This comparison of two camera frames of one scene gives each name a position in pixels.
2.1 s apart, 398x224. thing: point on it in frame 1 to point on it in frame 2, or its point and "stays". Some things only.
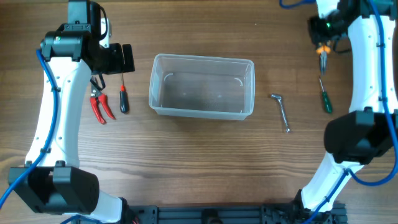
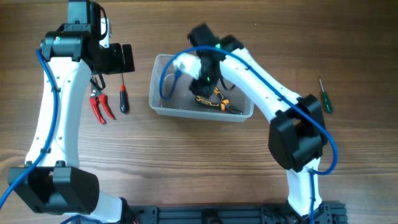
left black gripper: [117, 65] stays
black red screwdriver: [123, 98] stays
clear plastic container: [202, 87] stays
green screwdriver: [326, 99] stays
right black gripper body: [328, 30] to [206, 83]
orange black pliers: [323, 50] to [224, 104]
